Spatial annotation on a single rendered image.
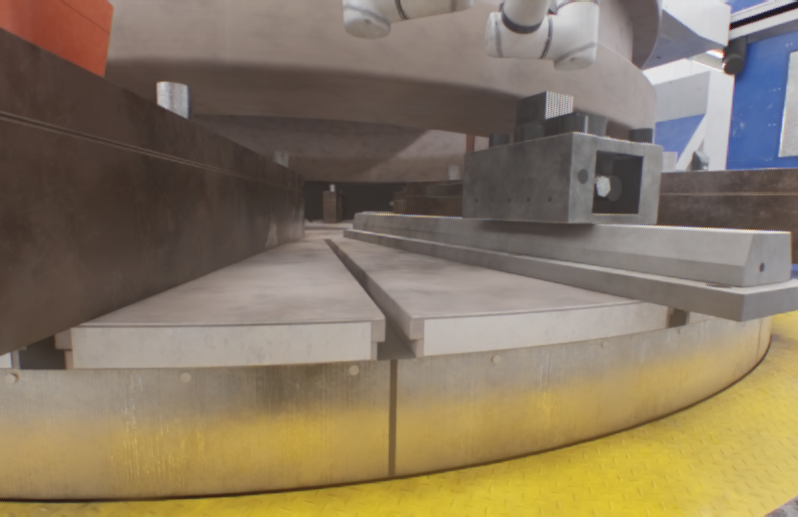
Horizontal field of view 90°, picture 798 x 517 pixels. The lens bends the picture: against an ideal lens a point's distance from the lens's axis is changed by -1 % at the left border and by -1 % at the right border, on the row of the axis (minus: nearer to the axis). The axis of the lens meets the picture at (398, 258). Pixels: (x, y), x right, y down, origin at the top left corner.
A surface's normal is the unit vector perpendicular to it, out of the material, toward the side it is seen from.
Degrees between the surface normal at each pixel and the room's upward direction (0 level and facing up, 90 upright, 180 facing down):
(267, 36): 90
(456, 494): 0
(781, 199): 90
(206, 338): 90
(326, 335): 90
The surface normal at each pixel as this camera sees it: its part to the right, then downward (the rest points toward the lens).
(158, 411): 0.11, 0.12
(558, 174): -0.90, 0.04
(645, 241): -0.84, -0.28
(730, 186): -0.66, 0.07
